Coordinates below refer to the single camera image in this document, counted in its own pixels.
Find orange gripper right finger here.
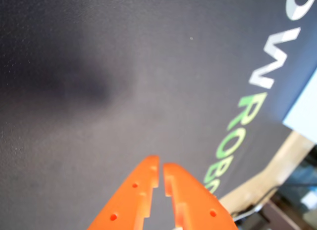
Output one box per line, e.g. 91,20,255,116
162,162,239,230

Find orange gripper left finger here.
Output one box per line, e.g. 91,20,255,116
86,154,160,230

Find dark background furniture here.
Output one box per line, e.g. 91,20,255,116
257,150,317,230

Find dark mat with WOWROBO print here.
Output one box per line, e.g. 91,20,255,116
0,0,317,230

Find white cardboard box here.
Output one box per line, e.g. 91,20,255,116
282,66,317,146

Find grey cable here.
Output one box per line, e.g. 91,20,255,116
232,187,279,222

